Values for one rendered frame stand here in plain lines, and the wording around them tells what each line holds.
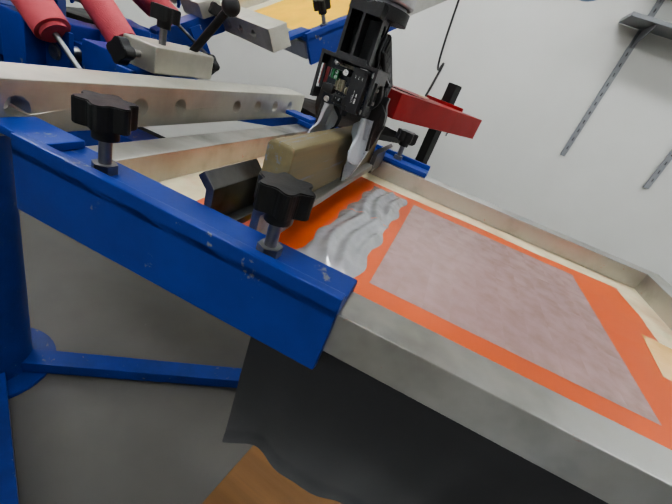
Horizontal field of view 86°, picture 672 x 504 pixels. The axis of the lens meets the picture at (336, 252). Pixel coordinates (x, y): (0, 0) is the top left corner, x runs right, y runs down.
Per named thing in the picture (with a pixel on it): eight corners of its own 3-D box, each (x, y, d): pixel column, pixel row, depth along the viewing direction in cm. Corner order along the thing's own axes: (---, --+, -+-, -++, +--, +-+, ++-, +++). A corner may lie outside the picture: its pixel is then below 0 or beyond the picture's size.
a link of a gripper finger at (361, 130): (329, 186, 48) (341, 114, 44) (343, 178, 53) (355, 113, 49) (351, 192, 48) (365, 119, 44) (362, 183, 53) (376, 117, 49)
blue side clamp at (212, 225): (334, 334, 32) (362, 270, 28) (312, 371, 27) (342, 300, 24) (71, 196, 36) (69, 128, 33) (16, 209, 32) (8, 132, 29)
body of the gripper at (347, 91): (305, 99, 43) (337, -18, 38) (330, 100, 51) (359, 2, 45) (362, 123, 42) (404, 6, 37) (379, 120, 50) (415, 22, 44)
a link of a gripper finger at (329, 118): (284, 162, 49) (313, 98, 45) (302, 156, 54) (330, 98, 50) (303, 174, 49) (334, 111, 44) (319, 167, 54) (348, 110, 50)
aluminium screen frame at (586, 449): (645, 290, 71) (659, 274, 69) (1091, 763, 20) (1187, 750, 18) (297, 139, 84) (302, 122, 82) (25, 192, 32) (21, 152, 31)
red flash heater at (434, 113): (402, 110, 196) (411, 88, 191) (471, 142, 170) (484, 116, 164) (316, 86, 155) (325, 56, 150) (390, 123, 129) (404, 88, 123)
